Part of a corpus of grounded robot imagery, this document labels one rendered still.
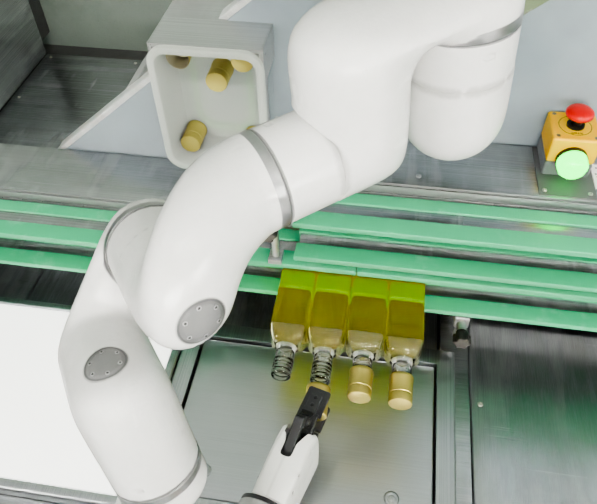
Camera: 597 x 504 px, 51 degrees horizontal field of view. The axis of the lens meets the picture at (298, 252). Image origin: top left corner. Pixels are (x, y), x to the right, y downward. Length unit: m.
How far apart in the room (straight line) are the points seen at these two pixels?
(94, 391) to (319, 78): 0.30
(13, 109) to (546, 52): 1.32
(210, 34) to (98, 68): 0.97
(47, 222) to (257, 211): 0.73
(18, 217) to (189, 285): 0.76
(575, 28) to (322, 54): 0.59
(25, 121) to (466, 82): 1.38
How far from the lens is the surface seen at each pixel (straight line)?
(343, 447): 1.01
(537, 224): 0.98
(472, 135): 0.57
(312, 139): 0.49
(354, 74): 0.45
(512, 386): 1.16
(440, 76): 0.53
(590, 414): 1.17
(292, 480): 0.81
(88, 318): 0.60
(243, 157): 0.48
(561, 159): 1.00
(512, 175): 1.02
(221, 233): 0.45
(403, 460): 1.01
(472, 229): 0.95
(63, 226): 1.13
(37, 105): 1.81
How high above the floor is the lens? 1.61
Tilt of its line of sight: 41 degrees down
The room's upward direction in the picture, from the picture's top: 168 degrees counter-clockwise
